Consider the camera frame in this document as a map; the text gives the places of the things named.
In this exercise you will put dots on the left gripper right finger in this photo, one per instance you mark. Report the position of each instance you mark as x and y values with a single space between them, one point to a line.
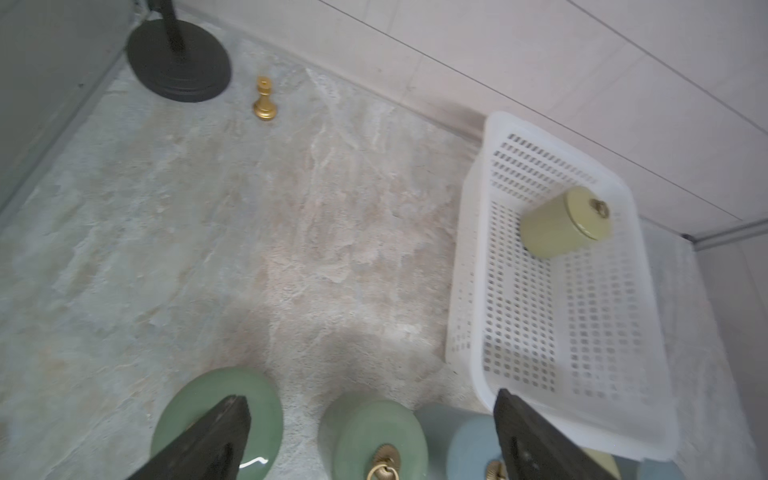
533 448

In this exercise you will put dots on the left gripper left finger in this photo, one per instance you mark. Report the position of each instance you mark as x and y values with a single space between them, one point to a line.
212 448

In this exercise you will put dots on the blue tea canister front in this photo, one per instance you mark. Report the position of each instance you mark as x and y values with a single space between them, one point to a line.
462 444

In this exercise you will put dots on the blue tea canister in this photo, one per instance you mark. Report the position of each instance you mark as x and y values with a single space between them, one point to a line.
462 444
648 469

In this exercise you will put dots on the yellow-green tea canister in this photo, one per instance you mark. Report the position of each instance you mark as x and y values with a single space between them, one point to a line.
605 460

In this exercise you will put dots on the dark green tea canister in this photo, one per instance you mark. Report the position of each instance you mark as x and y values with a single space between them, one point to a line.
367 436

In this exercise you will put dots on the white plastic basket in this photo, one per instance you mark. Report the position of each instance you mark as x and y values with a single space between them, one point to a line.
577 336

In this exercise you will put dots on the small brass chess piece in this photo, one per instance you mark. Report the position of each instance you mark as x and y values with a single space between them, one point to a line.
263 107

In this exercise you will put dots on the microphone on black stand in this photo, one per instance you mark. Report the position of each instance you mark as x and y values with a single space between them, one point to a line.
176 59

